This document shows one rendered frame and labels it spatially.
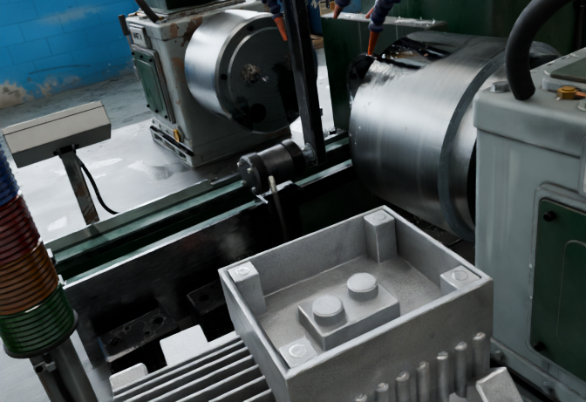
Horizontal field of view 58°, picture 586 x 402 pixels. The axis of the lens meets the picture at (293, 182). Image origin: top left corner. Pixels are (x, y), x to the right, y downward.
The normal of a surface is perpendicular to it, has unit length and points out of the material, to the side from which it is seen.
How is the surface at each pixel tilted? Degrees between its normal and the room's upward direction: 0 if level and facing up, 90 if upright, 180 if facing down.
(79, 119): 50
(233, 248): 90
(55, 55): 90
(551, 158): 90
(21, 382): 0
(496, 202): 90
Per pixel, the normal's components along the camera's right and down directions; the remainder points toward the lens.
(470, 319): 0.42, 0.35
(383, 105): -0.79, -0.17
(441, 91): -0.68, -0.40
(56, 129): 0.31, -0.33
